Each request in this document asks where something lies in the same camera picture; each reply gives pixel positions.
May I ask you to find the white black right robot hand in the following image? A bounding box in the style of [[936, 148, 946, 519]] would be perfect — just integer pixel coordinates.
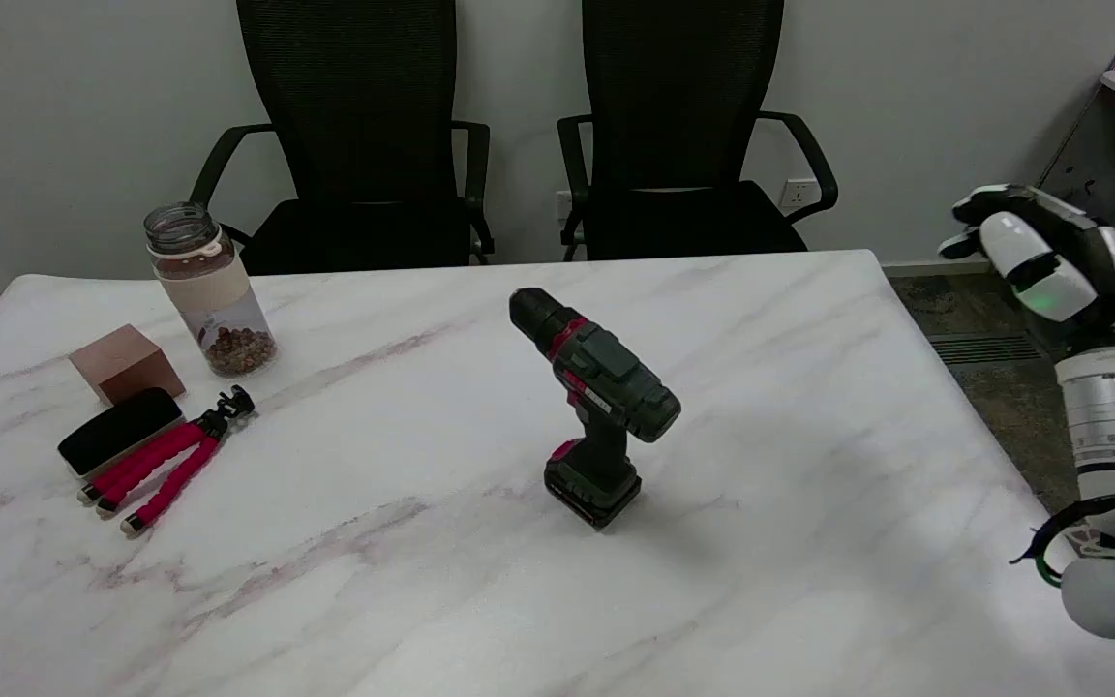
[[939, 184, 1115, 350]]

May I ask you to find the dark green power screwdriver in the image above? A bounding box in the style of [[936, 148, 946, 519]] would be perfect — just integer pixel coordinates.
[[507, 287, 682, 530]]

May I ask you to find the dark floor vent grille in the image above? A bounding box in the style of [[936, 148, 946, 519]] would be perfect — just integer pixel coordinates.
[[927, 332, 1040, 367]]

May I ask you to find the white desk with owl panel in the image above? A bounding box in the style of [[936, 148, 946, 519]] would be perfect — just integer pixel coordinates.
[[1040, 70, 1115, 282]]

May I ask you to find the black mesh office chair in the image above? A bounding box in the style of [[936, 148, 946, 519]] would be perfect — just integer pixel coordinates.
[[557, 0, 839, 262], [190, 0, 497, 277]]

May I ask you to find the glass jar with nuts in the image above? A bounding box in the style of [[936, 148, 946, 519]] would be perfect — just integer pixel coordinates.
[[143, 201, 279, 378]]

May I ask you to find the red flexible mini tripod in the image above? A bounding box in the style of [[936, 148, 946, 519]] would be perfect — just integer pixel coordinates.
[[77, 385, 256, 537]]

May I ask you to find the brown wooden cube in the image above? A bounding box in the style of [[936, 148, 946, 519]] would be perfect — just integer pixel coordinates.
[[69, 324, 187, 406]]

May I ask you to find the black whiteboard eraser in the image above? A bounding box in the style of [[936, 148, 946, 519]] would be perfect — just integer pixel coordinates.
[[57, 387, 185, 478]]

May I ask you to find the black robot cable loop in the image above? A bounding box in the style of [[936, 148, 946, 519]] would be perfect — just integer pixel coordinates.
[[1010, 492, 1115, 650]]

